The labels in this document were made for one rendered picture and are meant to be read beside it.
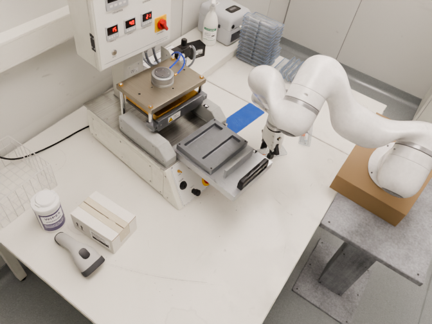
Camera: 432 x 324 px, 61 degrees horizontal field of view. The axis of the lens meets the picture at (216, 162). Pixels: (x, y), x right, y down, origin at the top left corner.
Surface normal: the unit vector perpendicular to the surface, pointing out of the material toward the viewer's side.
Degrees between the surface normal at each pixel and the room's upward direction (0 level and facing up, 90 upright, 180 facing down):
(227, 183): 0
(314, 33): 90
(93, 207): 2
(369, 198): 90
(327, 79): 55
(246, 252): 0
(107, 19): 90
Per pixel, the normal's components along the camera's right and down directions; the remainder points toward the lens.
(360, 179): -0.32, -0.09
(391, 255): 0.12, -0.65
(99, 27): 0.75, 0.56
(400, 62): -0.56, 0.58
